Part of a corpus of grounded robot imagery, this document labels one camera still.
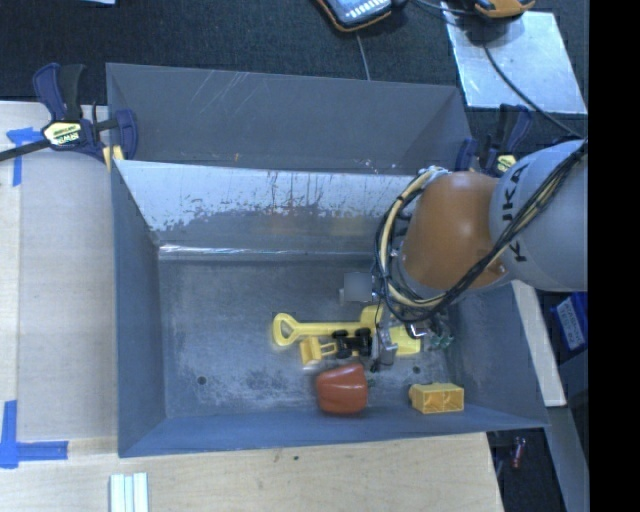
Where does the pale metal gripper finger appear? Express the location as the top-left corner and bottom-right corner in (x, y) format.
(370, 345), (400, 373)

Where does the grey square block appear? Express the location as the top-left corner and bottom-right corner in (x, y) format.
(340, 271), (377, 305)

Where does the red toy bell pepper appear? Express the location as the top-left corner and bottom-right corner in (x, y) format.
(314, 362), (370, 416)

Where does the yellow toy brick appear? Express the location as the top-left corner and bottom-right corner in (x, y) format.
(408, 381), (466, 415)

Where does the yellow toy shovel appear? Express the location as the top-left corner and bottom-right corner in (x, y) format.
(271, 305), (387, 348)

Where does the yellow toy digger truck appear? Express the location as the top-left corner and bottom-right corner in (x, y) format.
(298, 323), (423, 367)

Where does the grey metal bin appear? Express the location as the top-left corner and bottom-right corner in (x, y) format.
(104, 62), (552, 459)

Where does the pale wood board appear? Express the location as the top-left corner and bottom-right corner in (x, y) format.
(16, 149), (120, 443)

